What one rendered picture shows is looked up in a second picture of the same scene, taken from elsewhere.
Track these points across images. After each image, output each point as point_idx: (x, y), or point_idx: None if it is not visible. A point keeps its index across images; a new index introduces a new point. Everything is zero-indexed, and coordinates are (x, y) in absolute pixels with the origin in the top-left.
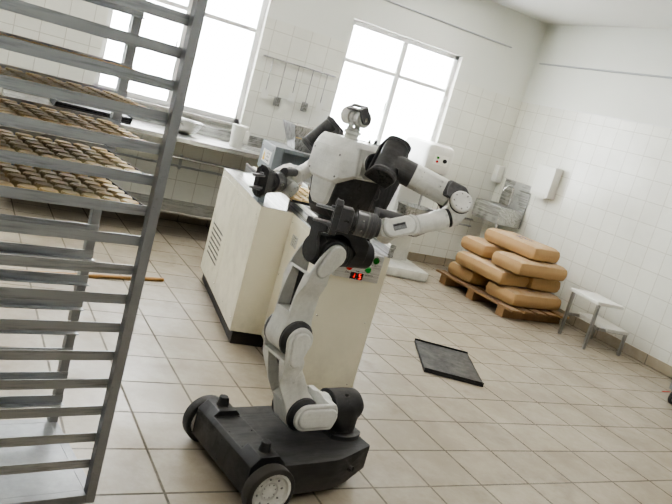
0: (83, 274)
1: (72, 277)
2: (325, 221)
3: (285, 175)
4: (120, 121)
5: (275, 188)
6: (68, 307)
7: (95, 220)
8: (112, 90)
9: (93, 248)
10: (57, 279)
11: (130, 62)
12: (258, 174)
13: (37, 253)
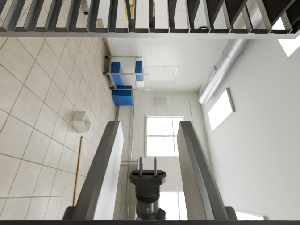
0: (56, 29)
1: (54, 22)
2: (102, 175)
3: (157, 214)
4: (174, 32)
5: (141, 200)
6: (30, 22)
7: (98, 29)
8: (193, 24)
9: (76, 31)
10: (54, 14)
11: (216, 31)
12: (156, 163)
13: (75, 2)
